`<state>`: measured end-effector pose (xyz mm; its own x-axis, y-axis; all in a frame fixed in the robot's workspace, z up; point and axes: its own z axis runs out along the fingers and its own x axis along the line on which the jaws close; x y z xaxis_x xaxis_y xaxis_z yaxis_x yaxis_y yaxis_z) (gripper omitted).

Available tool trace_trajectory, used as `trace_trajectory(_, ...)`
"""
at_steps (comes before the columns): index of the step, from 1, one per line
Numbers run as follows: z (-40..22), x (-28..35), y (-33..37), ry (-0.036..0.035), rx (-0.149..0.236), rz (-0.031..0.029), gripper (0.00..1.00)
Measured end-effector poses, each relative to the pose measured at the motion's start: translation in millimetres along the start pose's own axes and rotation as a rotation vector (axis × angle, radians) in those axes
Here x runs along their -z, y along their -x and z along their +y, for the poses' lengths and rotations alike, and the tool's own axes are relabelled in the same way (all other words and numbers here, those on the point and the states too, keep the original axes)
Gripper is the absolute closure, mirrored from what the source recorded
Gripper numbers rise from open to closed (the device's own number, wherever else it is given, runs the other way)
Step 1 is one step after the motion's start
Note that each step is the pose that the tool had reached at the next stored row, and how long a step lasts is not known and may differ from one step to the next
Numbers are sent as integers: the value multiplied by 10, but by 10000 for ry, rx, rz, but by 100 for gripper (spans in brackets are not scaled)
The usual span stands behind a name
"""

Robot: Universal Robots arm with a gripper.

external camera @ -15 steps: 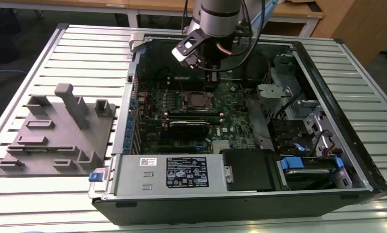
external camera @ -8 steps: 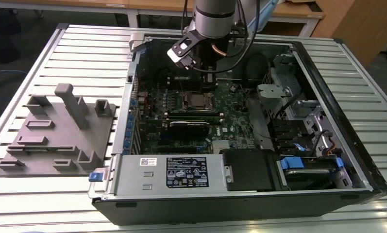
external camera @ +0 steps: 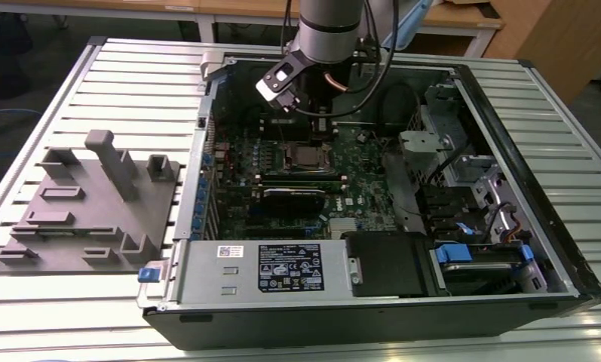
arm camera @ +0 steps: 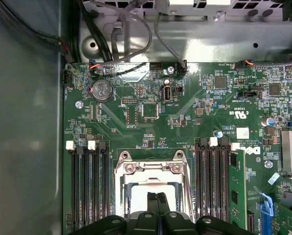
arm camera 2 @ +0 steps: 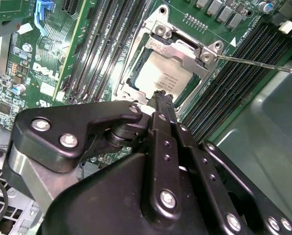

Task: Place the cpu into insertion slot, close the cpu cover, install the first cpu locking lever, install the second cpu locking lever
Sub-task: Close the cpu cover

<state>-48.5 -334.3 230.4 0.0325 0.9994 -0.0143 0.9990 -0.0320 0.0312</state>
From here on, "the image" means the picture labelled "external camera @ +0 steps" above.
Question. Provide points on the small silver heatsink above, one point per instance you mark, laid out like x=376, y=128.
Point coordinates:
x=342, y=224

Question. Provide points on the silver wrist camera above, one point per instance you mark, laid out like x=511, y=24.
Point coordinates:
x=279, y=77

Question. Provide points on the grey parts rack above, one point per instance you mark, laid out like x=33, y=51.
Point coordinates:
x=103, y=226

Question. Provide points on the black graphics card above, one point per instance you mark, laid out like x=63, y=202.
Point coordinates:
x=290, y=205

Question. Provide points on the silver hard disk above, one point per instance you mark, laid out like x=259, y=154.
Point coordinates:
x=475, y=267

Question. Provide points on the black PC case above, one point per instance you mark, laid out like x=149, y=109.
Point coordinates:
x=330, y=328

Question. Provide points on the wooden cabinet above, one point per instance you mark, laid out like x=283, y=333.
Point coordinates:
x=571, y=37

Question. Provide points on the silver coin battery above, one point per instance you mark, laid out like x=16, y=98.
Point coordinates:
x=360, y=137

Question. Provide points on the blue plastic clip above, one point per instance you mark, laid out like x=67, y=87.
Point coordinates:
x=525, y=252

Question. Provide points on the perforated metal drive cage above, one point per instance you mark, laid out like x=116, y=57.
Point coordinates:
x=450, y=120

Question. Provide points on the silver power supply unit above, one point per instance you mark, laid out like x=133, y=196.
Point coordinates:
x=204, y=279

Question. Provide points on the green motherboard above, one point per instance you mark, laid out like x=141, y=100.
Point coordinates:
x=370, y=188

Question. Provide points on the dark office chair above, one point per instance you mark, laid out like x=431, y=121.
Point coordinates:
x=3, y=56

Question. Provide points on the wooden desk white frame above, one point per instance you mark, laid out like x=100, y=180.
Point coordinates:
x=475, y=19
x=103, y=2

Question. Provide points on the blue plastic latch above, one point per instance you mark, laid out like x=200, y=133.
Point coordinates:
x=148, y=275

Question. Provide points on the silver metal bracket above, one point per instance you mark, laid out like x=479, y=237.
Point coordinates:
x=423, y=141

